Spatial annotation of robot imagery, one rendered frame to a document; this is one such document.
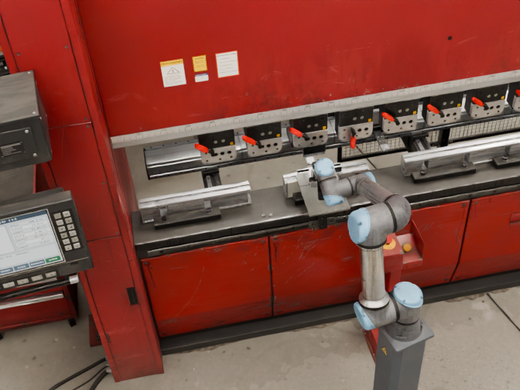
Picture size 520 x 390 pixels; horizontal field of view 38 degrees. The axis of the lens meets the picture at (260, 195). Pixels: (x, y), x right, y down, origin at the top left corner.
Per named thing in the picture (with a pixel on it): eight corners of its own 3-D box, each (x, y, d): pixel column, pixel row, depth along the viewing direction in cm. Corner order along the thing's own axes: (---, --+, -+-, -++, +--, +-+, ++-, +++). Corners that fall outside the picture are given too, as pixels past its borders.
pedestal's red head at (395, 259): (379, 275, 344) (382, 248, 332) (368, 248, 356) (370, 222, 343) (422, 265, 347) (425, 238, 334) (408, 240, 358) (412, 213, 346)
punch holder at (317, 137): (293, 149, 330) (292, 119, 319) (289, 137, 336) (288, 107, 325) (327, 144, 332) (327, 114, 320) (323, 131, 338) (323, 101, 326)
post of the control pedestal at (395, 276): (384, 332, 387) (391, 262, 349) (380, 323, 391) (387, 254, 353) (394, 330, 388) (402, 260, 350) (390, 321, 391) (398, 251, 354)
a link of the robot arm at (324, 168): (319, 179, 304) (312, 159, 305) (317, 183, 315) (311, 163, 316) (337, 174, 304) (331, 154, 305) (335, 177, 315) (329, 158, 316)
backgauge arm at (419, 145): (422, 180, 375) (425, 159, 365) (382, 102, 420) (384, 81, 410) (438, 177, 376) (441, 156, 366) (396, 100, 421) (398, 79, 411)
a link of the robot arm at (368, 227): (400, 327, 296) (397, 211, 266) (364, 339, 293) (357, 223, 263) (386, 308, 306) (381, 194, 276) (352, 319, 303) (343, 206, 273)
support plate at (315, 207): (309, 217, 327) (309, 215, 326) (295, 176, 345) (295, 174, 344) (350, 210, 328) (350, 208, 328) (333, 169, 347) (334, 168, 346)
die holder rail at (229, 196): (142, 224, 345) (139, 208, 338) (141, 214, 349) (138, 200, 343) (251, 204, 350) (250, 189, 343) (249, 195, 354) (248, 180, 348)
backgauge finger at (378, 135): (373, 155, 353) (374, 147, 350) (357, 121, 371) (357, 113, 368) (398, 151, 354) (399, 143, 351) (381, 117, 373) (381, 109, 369)
